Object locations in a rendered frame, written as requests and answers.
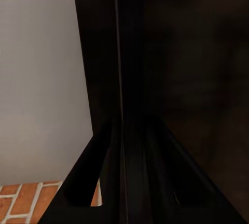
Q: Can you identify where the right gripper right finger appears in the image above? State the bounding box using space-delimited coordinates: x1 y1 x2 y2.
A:
144 113 247 224

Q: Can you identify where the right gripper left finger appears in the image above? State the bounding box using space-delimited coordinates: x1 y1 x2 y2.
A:
37 113 121 224

